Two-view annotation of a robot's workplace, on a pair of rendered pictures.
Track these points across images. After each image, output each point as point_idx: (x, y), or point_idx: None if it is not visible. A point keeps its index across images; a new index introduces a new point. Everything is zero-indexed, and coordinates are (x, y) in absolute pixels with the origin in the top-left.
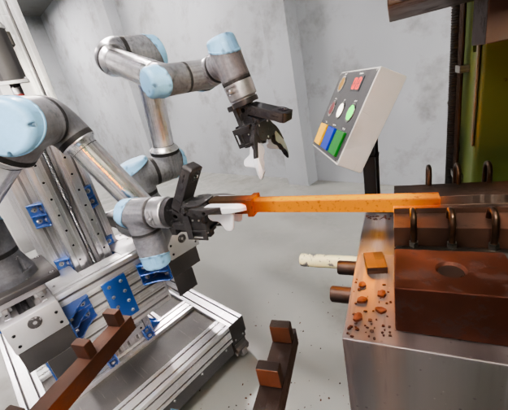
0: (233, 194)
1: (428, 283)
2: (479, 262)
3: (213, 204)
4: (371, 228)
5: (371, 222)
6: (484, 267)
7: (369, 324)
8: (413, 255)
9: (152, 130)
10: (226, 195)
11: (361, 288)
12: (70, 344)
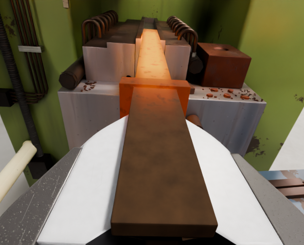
0: (75, 149)
1: (239, 52)
2: (209, 45)
3: (214, 198)
4: (114, 90)
5: (99, 89)
6: (213, 45)
7: (245, 95)
8: (213, 52)
9: None
10: (70, 181)
11: (213, 96)
12: None
